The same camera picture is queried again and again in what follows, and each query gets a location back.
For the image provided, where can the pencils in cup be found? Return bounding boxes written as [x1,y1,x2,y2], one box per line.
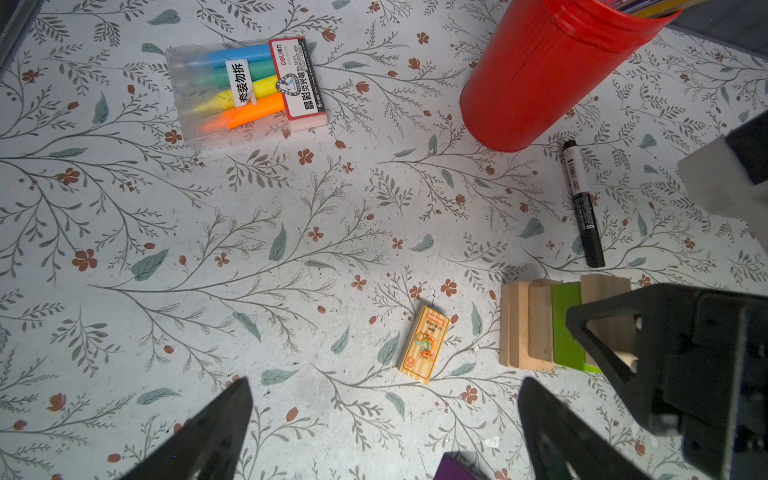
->
[603,0,705,19]

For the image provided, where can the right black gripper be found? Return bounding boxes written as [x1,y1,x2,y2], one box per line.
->
[566,283,767,479]

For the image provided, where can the red pencil cup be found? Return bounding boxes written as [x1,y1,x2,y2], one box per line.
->
[460,0,672,152]

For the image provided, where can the purple block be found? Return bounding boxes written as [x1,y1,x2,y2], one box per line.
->
[433,453,481,480]

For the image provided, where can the black marker pen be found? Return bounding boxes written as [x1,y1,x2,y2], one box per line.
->
[562,140,605,268]

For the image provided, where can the printed dragon wood block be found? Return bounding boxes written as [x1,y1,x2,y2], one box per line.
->
[398,306,450,385]

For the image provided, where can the green block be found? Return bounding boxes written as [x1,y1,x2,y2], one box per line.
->
[550,281,602,375]

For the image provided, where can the coloured marker pack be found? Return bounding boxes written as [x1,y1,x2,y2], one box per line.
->
[166,36,329,148]

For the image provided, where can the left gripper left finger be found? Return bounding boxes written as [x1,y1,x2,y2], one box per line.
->
[124,378,253,480]

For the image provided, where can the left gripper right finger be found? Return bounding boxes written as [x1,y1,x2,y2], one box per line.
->
[518,377,647,479]

